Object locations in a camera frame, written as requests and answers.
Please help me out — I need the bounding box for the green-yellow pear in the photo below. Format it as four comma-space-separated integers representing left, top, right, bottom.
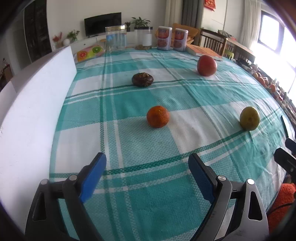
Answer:
239, 106, 260, 131

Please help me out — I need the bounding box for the teal plaid tablecloth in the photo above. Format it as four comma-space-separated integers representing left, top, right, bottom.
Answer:
50, 49, 286, 240

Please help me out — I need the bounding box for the red apple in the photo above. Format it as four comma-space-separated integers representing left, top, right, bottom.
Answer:
197, 55, 217, 77

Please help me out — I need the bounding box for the orange book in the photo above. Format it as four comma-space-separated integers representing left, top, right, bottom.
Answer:
186, 44, 223, 61

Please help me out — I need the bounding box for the wooden chair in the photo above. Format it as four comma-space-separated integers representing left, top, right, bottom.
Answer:
198, 29, 228, 56

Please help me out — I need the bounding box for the dark mangosteen far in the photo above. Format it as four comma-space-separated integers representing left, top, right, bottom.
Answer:
132, 72, 154, 87

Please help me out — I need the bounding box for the fruit pattern pouch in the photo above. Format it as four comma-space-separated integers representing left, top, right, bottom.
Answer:
76, 45, 105, 63

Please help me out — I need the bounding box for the orange lounge chair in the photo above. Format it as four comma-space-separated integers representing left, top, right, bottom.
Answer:
171, 23, 200, 46

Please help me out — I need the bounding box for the right red-white can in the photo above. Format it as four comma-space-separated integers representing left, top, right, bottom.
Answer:
173, 28, 188, 52

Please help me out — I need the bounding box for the red-white can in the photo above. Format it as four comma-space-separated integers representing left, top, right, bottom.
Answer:
173, 28, 188, 52
157, 26, 172, 51

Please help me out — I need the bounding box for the red flower vase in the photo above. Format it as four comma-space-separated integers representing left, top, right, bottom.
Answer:
52, 32, 63, 49

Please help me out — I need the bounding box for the left potted plant white vase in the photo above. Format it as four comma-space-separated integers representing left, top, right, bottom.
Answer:
63, 30, 80, 46

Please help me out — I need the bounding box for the clear glass jar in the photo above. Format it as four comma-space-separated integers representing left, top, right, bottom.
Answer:
105, 25, 126, 52

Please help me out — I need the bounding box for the left red-white can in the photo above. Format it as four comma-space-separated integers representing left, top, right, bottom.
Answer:
157, 26, 172, 51

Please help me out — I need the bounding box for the black television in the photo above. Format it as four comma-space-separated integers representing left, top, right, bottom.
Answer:
84, 12, 121, 37

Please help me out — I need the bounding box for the clear jar black lid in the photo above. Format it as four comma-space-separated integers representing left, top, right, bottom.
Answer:
134, 27, 153, 50

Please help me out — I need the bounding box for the black display cabinet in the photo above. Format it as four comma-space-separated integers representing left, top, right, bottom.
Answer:
23, 0, 52, 62

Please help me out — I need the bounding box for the green potted plant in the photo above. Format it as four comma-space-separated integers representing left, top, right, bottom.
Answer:
131, 17, 151, 29

